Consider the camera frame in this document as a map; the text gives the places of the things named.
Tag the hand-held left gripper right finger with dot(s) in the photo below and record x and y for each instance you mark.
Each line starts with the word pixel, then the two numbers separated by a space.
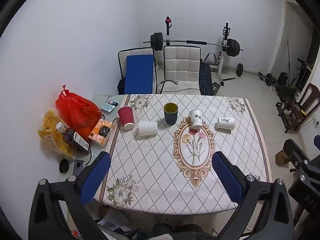
pixel 227 177

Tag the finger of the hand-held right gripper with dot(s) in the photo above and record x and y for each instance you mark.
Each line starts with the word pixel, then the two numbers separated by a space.
pixel 298 156

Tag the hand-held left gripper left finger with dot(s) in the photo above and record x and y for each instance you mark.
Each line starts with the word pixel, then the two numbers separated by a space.
pixel 96 177

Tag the red ribbed paper cup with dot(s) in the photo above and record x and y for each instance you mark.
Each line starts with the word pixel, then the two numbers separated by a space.
pixel 126 118

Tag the plain white paper cup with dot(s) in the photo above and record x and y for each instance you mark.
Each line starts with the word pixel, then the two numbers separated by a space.
pixel 148 129

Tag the dark cup with yellow inside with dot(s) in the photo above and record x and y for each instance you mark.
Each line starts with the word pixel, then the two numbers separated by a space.
pixel 170 116

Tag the brown cardboard box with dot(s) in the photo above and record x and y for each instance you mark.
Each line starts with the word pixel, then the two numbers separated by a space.
pixel 282 158

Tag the black phone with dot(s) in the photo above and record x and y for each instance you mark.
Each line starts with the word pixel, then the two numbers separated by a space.
pixel 79 167

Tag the black round lid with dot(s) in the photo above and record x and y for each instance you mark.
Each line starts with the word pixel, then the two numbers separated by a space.
pixel 64 166

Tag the brown liquid bottle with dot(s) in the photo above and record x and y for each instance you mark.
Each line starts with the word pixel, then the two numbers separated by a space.
pixel 75 140

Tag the orange tissue box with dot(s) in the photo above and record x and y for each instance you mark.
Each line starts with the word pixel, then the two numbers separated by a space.
pixel 101 132

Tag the crumpled papers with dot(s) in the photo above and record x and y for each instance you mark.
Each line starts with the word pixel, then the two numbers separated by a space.
pixel 112 223

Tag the dark wooden chair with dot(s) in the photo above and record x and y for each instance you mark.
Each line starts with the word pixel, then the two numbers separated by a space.
pixel 298 105

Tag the white mug with black print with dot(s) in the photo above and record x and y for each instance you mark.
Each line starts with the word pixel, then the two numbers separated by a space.
pixel 226 123

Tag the floral diamond-pattern tablecloth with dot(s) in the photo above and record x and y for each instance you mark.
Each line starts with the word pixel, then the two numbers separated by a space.
pixel 155 167

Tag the yellow chips bag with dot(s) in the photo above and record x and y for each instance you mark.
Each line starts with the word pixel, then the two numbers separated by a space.
pixel 51 135

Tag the white mug with plant print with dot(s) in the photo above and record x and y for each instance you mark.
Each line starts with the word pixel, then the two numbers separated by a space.
pixel 196 119

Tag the light blue booklet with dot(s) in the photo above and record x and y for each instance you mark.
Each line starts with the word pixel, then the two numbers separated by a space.
pixel 107 108

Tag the red plastic bag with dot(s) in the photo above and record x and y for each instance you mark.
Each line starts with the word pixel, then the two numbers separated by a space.
pixel 75 110

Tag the small dark phone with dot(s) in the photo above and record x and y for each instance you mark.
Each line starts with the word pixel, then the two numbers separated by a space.
pixel 113 103

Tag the black round canister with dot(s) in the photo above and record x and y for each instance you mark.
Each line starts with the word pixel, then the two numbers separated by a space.
pixel 283 78

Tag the black dumbbell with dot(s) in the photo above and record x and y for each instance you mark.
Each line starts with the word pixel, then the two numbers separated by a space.
pixel 269 78

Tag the chrome dumbbell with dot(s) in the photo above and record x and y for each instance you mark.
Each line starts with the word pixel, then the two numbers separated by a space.
pixel 217 86

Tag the black bag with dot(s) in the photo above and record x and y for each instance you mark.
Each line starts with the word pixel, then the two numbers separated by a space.
pixel 121 86

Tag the black bench pad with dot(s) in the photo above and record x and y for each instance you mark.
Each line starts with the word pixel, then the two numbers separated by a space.
pixel 205 78

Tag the short barbell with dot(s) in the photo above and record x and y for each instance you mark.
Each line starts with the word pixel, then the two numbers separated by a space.
pixel 239 69

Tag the blue foam pad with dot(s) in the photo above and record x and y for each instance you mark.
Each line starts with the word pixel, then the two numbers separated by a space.
pixel 139 73

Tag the white padded chair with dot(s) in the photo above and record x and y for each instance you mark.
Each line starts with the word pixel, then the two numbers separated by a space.
pixel 122 62
pixel 181 65

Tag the white weight bench rack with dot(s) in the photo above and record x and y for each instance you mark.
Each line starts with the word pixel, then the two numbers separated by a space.
pixel 223 55

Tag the long barbell with black plates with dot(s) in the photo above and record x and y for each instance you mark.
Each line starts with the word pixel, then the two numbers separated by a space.
pixel 232 47

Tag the white door frame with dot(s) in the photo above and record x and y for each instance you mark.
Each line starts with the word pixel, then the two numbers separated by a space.
pixel 280 35

